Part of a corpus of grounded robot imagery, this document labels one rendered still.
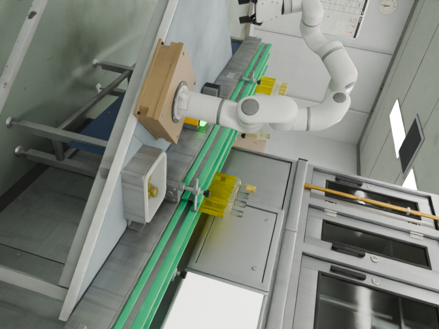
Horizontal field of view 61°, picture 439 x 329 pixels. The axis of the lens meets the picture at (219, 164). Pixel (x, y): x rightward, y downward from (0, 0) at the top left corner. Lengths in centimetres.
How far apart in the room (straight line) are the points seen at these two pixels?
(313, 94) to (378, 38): 153
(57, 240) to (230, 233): 74
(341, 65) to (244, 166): 94
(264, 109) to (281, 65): 638
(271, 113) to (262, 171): 92
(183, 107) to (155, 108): 13
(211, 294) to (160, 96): 76
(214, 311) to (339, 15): 630
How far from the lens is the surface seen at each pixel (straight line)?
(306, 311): 159
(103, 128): 184
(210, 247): 163
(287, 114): 121
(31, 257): 171
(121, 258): 136
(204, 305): 147
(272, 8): 150
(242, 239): 167
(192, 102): 132
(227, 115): 129
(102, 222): 125
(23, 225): 184
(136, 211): 135
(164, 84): 125
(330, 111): 129
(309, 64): 752
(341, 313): 164
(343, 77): 137
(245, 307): 148
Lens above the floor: 124
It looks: 9 degrees down
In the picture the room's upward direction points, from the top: 104 degrees clockwise
